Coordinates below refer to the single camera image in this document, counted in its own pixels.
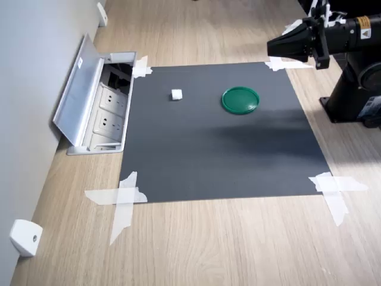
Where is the round green lid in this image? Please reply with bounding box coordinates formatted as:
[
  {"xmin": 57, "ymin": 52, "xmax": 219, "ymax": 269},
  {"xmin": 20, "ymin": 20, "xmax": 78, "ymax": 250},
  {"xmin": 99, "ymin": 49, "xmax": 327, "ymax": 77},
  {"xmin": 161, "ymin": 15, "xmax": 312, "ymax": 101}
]
[{"xmin": 221, "ymin": 86, "xmax": 260, "ymax": 114}]

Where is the dark grey mat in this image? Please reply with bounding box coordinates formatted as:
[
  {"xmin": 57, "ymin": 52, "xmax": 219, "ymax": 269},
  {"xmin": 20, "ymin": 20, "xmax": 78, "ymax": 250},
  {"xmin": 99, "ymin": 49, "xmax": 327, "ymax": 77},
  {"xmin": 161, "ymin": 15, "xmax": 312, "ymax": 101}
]
[{"xmin": 118, "ymin": 61, "xmax": 332, "ymax": 204}]

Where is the small white bracket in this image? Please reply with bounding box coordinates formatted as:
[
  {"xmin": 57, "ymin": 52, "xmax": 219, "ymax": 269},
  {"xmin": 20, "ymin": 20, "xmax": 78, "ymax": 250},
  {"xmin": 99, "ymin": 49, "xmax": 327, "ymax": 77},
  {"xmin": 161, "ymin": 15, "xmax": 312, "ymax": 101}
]
[
  {"xmin": 96, "ymin": 2, "xmax": 108, "ymax": 27},
  {"xmin": 8, "ymin": 219, "xmax": 43, "ymax": 257}
]

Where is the silver cable duct with sockets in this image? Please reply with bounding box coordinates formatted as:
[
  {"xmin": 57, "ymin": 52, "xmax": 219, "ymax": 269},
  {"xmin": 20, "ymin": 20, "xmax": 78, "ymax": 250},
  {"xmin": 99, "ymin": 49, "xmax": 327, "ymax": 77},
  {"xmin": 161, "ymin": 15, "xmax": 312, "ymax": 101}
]
[{"xmin": 52, "ymin": 32, "xmax": 138, "ymax": 156}]

